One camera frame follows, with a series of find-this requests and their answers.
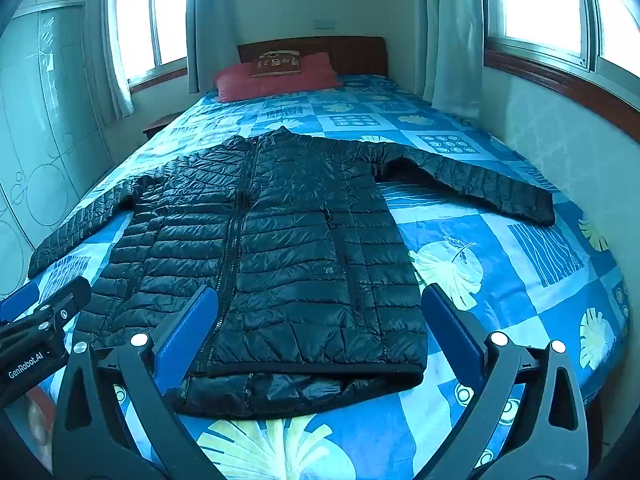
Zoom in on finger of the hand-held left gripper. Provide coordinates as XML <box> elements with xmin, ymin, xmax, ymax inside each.
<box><xmin>0</xmin><ymin>281</ymin><xmax>40</xmax><ymax>322</ymax></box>
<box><xmin>0</xmin><ymin>277</ymin><xmax>92</xmax><ymax>342</ymax></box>

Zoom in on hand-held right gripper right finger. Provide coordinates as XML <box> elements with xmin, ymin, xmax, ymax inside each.
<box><xmin>415</xmin><ymin>283</ymin><xmax>590</xmax><ymax>480</ymax></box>

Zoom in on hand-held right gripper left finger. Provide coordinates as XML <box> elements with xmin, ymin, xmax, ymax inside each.
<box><xmin>52</xmin><ymin>285</ymin><xmax>228</xmax><ymax>480</ymax></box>

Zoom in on black quilted puffer jacket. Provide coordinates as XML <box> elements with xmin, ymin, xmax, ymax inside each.
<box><xmin>27</xmin><ymin>126</ymin><xmax>557</xmax><ymax>418</ymax></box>

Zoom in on blue patterned bed sheet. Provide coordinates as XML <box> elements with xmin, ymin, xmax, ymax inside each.
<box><xmin>10</xmin><ymin>74</ymin><xmax>631</xmax><ymax>480</ymax></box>

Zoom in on white wardrobe with circle pattern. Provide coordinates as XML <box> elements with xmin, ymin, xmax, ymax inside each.
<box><xmin>0</xmin><ymin>0</ymin><xmax>115</xmax><ymax>303</ymax></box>

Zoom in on dark wooden nightstand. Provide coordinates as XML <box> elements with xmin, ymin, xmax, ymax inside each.
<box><xmin>142</xmin><ymin>112</ymin><xmax>184</xmax><ymax>141</ymax></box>

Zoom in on white curtain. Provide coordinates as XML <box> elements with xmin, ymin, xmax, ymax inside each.
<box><xmin>85</xmin><ymin>0</ymin><xmax>135</xmax><ymax>122</ymax></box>

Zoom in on red pillow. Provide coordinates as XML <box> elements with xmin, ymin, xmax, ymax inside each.
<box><xmin>215</xmin><ymin>52</ymin><xmax>344</xmax><ymax>104</ymax></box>

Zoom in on small brown printed cushion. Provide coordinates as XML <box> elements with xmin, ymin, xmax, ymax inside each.
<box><xmin>248</xmin><ymin>50</ymin><xmax>305</xmax><ymax>79</ymax></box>

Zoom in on dark wooden headboard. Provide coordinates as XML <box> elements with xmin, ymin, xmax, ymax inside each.
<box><xmin>236</xmin><ymin>36</ymin><xmax>389</xmax><ymax>77</ymax></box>

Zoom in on pale curtain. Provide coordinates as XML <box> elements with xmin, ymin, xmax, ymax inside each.
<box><xmin>421</xmin><ymin>0</ymin><xmax>485</xmax><ymax>112</ymax></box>

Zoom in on white-framed window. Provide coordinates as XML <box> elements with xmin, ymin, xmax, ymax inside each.
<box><xmin>115</xmin><ymin>0</ymin><xmax>190</xmax><ymax>87</ymax></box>

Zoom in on grey curtain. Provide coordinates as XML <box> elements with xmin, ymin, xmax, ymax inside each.
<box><xmin>187</xmin><ymin>0</ymin><xmax>237</xmax><ymax>96</ymax></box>

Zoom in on wide window with wooden sill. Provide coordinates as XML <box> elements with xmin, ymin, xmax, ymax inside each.
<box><xmin>481</xmin><ymin>0</ymin><xmax>640</xmax><ymax>126</ymax></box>

